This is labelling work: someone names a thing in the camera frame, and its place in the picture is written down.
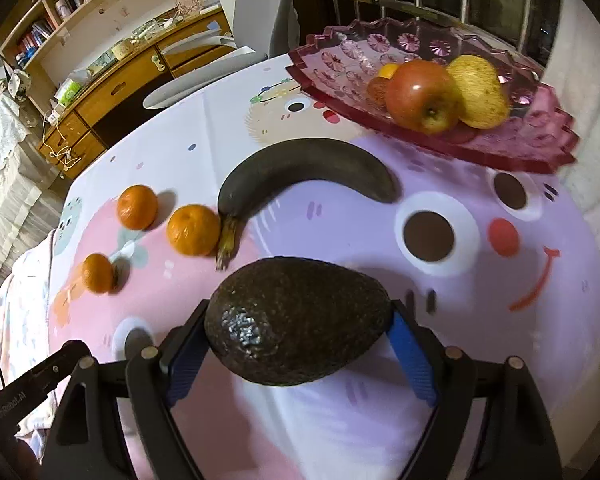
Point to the green tissue pack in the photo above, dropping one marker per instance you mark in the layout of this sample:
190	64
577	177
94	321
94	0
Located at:
70	91

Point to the cartoon face tablecloth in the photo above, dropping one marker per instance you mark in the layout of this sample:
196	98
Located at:
330	230

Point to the cream mug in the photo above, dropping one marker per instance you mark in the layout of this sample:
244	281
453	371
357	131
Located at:
122	49

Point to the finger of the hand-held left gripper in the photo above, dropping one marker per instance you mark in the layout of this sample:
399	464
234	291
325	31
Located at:
60	360

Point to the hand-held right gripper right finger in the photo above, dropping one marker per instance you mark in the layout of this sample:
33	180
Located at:
415	360

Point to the pink glass bowl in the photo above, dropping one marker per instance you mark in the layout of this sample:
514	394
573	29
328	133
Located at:
530	140

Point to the floral blanket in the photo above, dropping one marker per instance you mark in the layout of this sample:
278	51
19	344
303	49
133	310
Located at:
10	320

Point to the blackened banana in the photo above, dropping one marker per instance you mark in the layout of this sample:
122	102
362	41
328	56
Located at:
305	160

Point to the orange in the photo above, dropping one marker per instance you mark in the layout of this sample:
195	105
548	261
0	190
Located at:
137	206
193	229
98	273
389	71

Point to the small reddish brown fruit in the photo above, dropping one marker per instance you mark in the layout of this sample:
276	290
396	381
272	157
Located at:
377	91

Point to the yellow apple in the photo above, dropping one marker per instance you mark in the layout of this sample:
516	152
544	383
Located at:
480	90

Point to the white lace cover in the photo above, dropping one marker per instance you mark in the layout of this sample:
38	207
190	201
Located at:
0	170

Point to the red apple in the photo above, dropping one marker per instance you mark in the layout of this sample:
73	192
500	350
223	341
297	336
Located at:
420	92

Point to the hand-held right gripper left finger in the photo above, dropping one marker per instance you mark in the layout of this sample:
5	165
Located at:
180	375

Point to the floral hanging bag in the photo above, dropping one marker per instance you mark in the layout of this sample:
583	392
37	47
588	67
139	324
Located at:
20	80

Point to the dark avocado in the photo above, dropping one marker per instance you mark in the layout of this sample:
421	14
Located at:
300	320

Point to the wooden desk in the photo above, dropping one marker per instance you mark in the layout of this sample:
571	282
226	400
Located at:
125	80

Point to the grey office chair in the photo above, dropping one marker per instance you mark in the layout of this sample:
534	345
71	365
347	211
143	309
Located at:
265	10

